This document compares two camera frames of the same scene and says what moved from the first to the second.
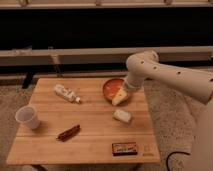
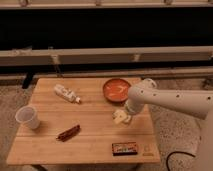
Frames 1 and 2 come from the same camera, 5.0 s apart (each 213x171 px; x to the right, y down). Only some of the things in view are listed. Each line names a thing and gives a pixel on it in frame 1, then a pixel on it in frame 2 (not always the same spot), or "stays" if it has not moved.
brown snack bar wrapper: (66, 135) stays
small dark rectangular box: (124, 149) stays
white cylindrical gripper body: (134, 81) → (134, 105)
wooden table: (87, 121) stays
